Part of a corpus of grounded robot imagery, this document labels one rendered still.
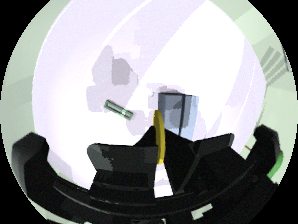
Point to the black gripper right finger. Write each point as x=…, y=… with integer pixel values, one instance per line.
x=183, y=155

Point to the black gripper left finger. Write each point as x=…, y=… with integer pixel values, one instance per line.
x=136, y=158

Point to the gold coin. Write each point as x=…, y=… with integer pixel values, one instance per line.
x=158, y=123

